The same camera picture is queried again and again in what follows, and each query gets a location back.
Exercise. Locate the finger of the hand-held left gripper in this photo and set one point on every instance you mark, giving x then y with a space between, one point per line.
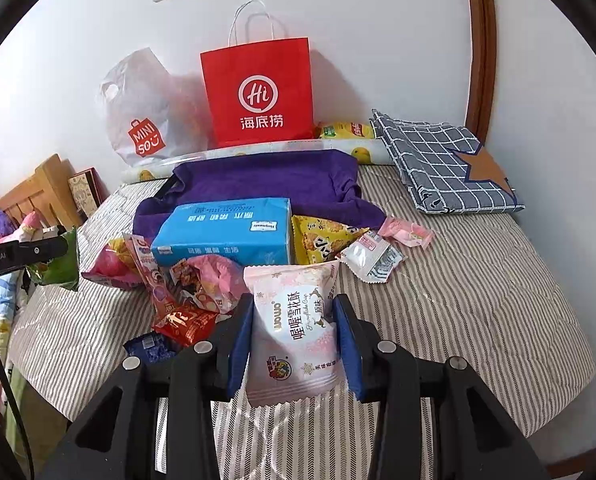
45 249

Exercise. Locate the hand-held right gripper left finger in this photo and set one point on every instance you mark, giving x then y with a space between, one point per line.
242 347

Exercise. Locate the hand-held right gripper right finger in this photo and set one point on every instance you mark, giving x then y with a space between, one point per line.
349 352

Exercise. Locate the green snack packet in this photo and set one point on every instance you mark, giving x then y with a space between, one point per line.
60 267

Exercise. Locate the pink white snack packet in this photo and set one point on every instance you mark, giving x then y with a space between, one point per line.
293 332

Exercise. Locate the yellow snack packet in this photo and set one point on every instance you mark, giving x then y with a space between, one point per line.
320 237

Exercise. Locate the colourful plush toy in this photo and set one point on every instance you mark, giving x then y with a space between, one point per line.
0 225

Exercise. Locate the cartoon printed bedsheet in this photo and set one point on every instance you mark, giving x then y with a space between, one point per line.
0 300

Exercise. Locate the wooden headboard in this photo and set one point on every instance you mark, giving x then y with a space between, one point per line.
35 192

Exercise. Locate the red snack packet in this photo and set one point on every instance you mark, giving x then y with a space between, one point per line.
184 326

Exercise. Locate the magenta snack packet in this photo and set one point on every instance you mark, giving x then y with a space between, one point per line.
105 266

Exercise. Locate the pink floral snack packet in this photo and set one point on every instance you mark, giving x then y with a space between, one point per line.
208 280

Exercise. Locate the dark blue snack packet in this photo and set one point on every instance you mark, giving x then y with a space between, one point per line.
145 347

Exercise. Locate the silver white sachet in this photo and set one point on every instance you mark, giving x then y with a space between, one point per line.
372 257

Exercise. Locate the long red striped packet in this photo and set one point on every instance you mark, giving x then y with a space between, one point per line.
148 267

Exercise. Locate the blue tissue pack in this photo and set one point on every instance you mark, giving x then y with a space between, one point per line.
228 232

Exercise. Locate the striped bed quilt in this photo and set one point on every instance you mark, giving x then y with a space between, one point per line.
467 305

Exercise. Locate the small pink candy packet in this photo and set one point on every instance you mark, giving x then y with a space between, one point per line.
408 232

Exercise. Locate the white plastic bag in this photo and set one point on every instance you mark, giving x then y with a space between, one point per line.
138 115

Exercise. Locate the purple towel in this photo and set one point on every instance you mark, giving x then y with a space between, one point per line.
288 180

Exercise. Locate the lemon print white roll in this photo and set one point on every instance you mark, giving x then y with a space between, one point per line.
372 151

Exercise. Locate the grey checkered cloth with star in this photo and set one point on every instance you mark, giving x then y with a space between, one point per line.
442 165

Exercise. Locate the yellow drink carton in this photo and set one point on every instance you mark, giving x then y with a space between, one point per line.
347 131

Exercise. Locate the red paper bag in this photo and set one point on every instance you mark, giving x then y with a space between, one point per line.
258 95

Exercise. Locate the patterned picture frame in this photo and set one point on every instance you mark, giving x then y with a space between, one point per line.
83 191

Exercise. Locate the brown wooden door frame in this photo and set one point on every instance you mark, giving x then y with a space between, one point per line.
480 45

